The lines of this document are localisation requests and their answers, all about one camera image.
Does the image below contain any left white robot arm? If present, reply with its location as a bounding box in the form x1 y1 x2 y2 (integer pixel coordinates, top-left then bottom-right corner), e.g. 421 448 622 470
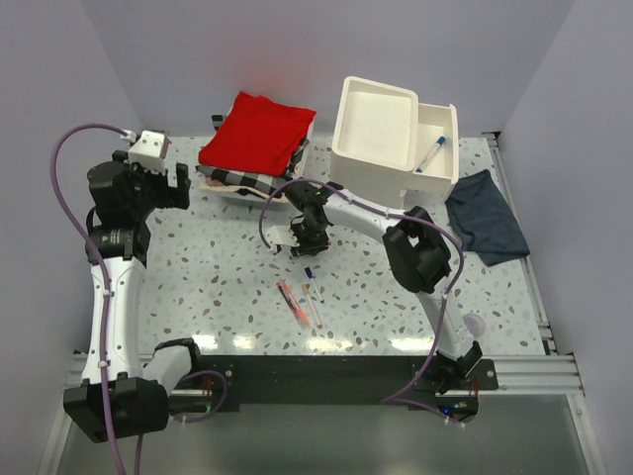
63 149 205 443

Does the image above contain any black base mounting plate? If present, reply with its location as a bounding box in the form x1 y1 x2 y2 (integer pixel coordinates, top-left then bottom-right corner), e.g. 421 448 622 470
194 355 498 419

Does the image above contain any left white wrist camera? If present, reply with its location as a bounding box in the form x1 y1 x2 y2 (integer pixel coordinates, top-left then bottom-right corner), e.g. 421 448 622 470
128 131 170 175

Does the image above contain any blue cap white marker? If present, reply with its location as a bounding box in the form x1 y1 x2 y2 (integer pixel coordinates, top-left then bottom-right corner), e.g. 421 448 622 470
415 136 446 173

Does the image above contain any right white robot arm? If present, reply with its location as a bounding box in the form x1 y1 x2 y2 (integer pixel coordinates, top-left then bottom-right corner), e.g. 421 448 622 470
282 179 483 396

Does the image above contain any beige folded cloth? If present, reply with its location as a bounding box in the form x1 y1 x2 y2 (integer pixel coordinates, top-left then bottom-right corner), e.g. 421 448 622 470
196 165 299 202

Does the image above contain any small clear plastic cup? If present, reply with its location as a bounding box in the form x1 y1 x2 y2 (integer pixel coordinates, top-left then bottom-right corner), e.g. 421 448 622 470
463 314 487 339

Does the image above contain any brown cap white marker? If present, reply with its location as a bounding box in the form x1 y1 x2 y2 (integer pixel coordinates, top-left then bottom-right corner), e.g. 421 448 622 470
302 284 323 330

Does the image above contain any red folded t-shirt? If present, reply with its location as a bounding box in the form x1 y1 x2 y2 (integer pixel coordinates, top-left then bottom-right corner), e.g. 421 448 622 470
199 92 317 176

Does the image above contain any black white checkered cloth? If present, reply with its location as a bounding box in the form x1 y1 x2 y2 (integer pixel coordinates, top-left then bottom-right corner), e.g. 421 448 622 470
196 113 313 198

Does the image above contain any small blue pen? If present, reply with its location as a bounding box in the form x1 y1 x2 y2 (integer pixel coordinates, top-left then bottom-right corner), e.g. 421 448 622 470
304 267 324 304

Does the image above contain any dark blue cloth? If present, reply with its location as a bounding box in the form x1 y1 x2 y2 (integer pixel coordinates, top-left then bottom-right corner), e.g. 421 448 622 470
445 169 530 266

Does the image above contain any red orange marker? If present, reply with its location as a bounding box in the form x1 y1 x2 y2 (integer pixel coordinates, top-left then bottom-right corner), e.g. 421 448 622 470
276 280 310 328

